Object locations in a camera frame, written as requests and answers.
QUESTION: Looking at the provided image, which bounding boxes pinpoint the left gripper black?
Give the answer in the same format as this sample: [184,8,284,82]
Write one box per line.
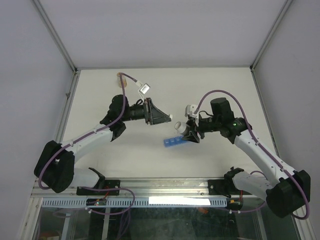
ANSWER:
[121,98,172,126]

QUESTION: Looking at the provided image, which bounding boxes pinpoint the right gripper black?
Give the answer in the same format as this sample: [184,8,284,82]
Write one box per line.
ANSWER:
[181,114,222,143]

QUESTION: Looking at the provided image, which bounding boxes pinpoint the white pill bottle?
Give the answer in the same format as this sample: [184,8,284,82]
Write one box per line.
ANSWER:
[174,121,190,136]

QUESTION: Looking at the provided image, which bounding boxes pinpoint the blue weekly pill organizer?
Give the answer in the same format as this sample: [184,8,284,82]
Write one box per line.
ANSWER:
[163,135,187,148]

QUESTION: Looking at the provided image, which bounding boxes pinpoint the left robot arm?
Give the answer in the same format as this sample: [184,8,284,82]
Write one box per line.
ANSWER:
[34,94,172,195]

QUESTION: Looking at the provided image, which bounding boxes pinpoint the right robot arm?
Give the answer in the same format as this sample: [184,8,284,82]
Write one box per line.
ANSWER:
[174,97,311,218]

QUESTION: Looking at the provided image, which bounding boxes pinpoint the amber pill bottle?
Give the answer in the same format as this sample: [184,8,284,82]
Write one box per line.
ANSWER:
[116,72,128,88]

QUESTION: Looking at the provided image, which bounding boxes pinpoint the small status circuit board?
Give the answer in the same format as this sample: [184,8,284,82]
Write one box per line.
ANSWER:
[86,198,108,206]

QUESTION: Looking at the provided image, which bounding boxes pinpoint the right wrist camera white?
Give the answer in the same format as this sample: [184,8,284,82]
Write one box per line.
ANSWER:
[184,104,199,119]

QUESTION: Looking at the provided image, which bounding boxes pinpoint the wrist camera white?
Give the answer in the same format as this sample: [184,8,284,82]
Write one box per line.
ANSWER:
[135,81,151,100]
[184,104,199,119]

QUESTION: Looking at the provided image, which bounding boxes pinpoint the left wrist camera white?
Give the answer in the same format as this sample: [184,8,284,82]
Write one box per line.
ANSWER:
[135,81,151,100]

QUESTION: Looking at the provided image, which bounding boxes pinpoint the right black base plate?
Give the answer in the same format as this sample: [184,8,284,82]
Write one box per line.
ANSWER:
[207,179,241,198]

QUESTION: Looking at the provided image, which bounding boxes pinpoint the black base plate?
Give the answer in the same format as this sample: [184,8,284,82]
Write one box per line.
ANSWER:
[207,179,241,198]
[76,179,121,197]

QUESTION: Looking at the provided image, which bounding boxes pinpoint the aluminium mounting rail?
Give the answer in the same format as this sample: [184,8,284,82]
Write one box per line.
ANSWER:
[32,176,263,198]

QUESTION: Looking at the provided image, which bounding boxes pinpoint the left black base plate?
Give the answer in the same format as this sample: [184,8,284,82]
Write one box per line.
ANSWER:
[76,179,121,197]

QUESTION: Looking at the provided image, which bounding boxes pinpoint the slotted grey cable duct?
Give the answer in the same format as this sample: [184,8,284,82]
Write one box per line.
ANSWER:
[42,196,227,208]

